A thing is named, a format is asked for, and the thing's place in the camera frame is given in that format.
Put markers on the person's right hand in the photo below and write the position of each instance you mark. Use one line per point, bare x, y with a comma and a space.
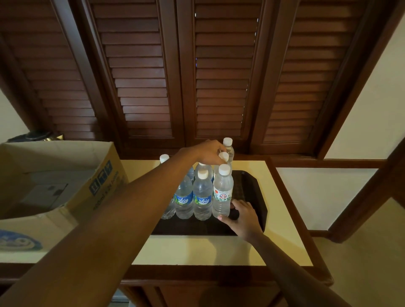
246, 221

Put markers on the person's left hand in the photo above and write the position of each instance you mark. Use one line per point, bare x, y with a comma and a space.
202, 152

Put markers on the person's right thumb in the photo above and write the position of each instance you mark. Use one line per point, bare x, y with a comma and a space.
228, 220

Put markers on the person's left fingers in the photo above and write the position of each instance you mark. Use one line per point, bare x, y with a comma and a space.
219, 148

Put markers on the small white-capped plastic bottle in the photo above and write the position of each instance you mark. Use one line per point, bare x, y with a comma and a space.
223, 157

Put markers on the red label plastic bottle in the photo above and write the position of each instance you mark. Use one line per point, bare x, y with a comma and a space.
222, 193

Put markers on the person's left forearm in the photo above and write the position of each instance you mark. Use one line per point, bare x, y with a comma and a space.
104, 227

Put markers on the person's right forearm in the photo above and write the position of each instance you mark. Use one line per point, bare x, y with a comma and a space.
294, 278

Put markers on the group of clear water bottles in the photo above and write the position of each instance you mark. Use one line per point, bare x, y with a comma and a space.
202, 197

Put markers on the dark rectangular serving tray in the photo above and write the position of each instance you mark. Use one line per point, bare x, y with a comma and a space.
250, 189

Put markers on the wooden cabinet with cream top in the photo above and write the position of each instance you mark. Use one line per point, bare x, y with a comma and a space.
202, 278

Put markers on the brown wooden louvred shutter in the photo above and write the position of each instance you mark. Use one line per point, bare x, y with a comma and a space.
221, 79
139, 79
310, 79
57, 79

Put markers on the open brown cardboard box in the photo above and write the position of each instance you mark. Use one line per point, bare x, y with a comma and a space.
95, 164

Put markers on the black round object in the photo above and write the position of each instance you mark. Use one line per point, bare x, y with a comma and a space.
33, 136

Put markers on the brown wooden wall trim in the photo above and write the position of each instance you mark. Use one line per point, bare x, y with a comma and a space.
364, 196

